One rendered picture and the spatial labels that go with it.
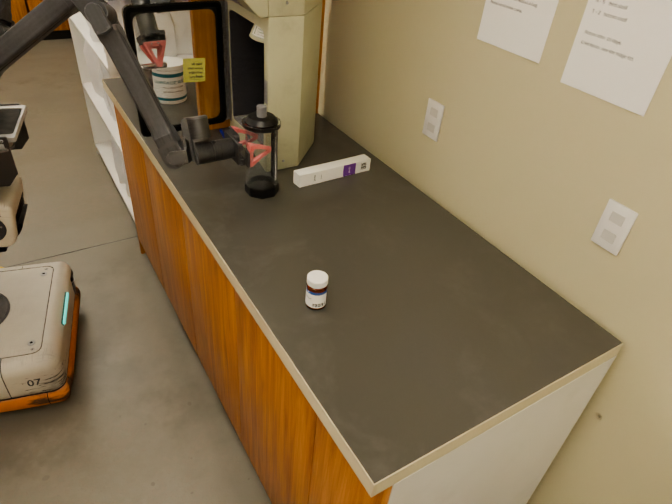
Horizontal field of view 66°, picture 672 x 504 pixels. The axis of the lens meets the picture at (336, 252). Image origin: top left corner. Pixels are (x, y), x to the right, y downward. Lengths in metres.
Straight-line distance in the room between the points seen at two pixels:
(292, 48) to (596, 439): 1.35
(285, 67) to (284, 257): 0.58
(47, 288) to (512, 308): 1.82
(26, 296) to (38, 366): 0.38
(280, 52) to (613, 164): 0.92
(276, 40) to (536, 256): 0.93
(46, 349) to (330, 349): 1.29
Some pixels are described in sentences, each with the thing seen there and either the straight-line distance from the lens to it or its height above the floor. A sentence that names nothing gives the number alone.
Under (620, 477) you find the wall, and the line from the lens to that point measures 1.62.
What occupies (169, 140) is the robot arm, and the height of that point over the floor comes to 1.14.
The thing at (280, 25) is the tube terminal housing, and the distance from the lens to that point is 1.56.
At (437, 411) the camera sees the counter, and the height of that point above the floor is 0.94.
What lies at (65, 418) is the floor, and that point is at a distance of 2.29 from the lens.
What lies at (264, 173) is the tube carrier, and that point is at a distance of 1.53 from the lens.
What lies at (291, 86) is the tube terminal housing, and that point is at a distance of 1.63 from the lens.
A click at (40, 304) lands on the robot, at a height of 0.28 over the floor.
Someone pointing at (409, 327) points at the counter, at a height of 0.94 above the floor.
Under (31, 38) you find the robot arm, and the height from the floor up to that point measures 1.35.
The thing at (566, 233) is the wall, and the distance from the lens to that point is 1.39.
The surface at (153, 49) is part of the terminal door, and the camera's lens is 1.76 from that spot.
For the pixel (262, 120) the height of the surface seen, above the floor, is 1.18.
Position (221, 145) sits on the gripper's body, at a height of 1.12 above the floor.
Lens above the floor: 1.76
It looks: 37 degrees down
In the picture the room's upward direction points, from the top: 6 degrees clockwise
